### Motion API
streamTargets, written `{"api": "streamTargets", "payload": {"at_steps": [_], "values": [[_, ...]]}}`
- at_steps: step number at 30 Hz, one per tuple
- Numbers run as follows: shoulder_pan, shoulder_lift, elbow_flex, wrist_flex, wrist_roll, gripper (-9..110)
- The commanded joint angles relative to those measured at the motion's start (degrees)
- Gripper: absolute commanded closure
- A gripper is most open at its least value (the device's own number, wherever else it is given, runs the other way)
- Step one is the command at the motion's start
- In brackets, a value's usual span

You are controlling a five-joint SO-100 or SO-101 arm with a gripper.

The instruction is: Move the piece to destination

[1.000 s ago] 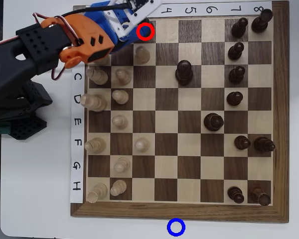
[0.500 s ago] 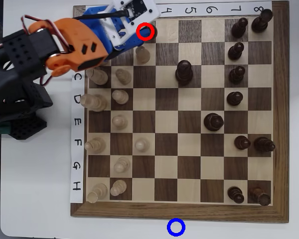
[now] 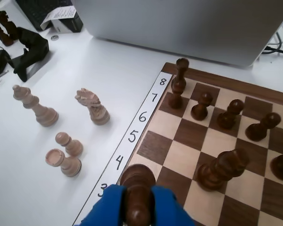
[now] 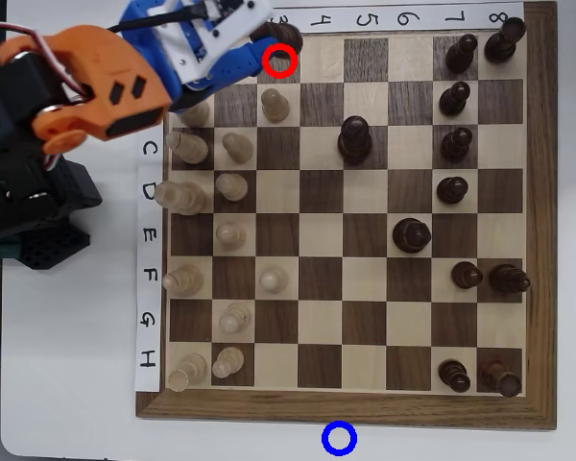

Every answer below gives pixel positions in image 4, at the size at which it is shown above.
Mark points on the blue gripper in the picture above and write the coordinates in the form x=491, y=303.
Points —
x=240, y=67

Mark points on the dark wooden pawn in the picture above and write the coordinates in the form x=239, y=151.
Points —
x=454, y=375
x=456, y=145
x=453, y=100
x=285, y=36
x=452, y=189
x=461, y=55
x=466, y=275

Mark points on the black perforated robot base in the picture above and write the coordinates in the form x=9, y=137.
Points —
x=53, y=245

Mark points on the black and orange robot arm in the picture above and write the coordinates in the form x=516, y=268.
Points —
x=105, y=72

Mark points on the green clamp piece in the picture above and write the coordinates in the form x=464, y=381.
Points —
x=0, y=250

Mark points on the light wooden pawn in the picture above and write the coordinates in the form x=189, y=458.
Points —
x=228, y=362
x=237, y=148
x=234, y=319
x=231, y=187
x=274, y=105
x=273, y=281
x=230, y=235

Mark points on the light wooden knight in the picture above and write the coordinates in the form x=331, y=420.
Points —
x=197, y=115

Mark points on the light wooden bishop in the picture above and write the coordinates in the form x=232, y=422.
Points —
x=184, y=281
x=189, y=148

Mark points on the white number label strip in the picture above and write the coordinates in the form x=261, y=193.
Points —
x=345, y=21

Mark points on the dark pawn at 5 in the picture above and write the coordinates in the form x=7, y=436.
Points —
x=355, y=141

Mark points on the light wooden king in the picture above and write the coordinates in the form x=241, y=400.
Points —
x=184, y=197

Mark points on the wooden chessboard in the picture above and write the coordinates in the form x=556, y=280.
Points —
x=317, y=240

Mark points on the dark pawn at 6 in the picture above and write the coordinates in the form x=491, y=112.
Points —
x=412, y=235

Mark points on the dark wooden rook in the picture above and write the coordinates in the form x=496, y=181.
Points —
x=501, y=378
x=504, y=41

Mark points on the light wooden rook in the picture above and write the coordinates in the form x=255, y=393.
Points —
x=187, y=372

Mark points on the dark wooden bishop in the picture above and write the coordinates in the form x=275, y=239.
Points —
x=509, y=278

